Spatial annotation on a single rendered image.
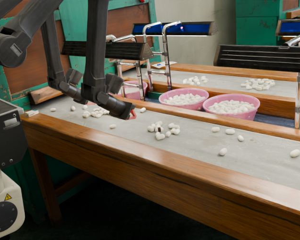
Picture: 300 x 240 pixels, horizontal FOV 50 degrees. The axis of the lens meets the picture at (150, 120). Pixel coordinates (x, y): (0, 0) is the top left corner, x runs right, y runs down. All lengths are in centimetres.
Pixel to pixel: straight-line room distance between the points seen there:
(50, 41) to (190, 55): 279
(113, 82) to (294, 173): 67
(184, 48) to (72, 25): 208
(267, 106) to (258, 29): 251
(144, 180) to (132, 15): 154
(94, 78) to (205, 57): 330
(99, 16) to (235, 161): 66
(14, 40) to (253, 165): 82
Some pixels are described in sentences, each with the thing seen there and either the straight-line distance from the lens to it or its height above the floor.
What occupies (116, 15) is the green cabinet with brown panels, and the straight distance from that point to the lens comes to 240.
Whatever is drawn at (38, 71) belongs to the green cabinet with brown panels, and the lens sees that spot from 204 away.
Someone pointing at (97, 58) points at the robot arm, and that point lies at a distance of 110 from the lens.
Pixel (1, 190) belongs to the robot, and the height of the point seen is 81.
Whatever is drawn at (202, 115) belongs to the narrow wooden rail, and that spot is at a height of 76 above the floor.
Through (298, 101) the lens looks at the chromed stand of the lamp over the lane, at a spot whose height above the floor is 87.
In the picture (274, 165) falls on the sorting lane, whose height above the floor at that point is 74.
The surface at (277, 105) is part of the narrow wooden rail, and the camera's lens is 167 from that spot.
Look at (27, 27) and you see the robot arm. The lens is 93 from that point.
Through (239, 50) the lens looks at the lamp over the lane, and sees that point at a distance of 118.
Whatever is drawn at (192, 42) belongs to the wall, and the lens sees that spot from 409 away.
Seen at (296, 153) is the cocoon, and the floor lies 76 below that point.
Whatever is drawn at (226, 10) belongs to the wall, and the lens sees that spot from 464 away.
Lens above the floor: 134
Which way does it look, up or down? 23 degrees down
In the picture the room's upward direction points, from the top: 8 degrees counter-clockwise
